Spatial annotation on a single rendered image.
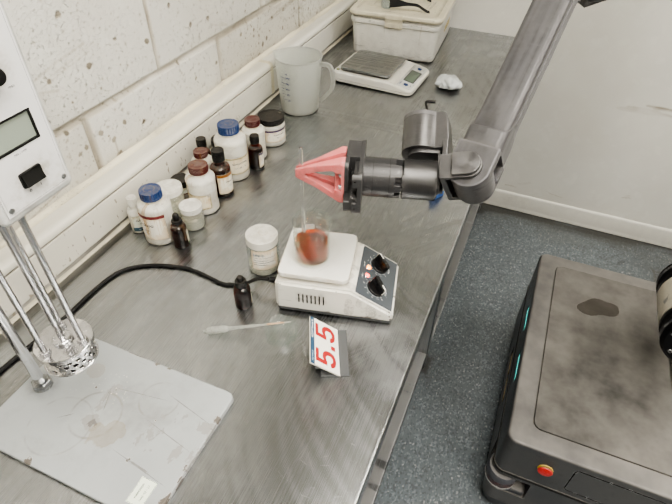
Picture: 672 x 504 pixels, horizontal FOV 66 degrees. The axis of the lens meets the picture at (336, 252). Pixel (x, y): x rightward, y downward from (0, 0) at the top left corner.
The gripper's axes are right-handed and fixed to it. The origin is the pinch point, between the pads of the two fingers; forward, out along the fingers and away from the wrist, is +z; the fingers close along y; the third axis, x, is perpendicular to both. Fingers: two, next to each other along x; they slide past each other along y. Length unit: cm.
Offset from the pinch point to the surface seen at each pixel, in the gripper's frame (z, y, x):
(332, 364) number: -6.6, 15.8, 24.4
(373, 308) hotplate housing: -12.2, 5.8, 21.9
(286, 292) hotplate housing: 2.5, 4.9, 20.9
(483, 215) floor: -60, -127, 102
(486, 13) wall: -46, -142, 20
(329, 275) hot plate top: -4.7, 3.9, 17.0
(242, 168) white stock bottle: 19.7, -33.6, 22.8
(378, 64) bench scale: -8, -94, 22
